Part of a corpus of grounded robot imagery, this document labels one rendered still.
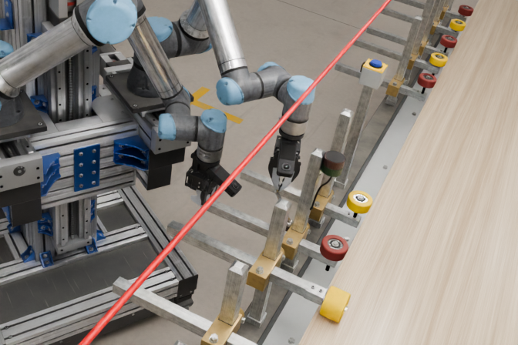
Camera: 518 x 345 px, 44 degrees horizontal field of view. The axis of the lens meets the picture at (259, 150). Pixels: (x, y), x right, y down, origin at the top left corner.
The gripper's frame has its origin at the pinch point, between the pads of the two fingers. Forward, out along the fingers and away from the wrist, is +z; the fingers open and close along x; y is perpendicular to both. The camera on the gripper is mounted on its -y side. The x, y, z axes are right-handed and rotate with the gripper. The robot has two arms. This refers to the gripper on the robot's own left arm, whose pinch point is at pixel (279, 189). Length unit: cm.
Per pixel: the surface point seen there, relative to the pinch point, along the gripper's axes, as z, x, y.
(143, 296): 5, 29, -44
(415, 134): 11, -51, 61
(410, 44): -1, -51, 116
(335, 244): 9.8, -19.0, -8.4
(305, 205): 3.0, -8.5, -1.5
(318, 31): 101, -29, 337
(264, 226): 14.8, 2.0, -0.9
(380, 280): 10.8, -31.8, -18.8
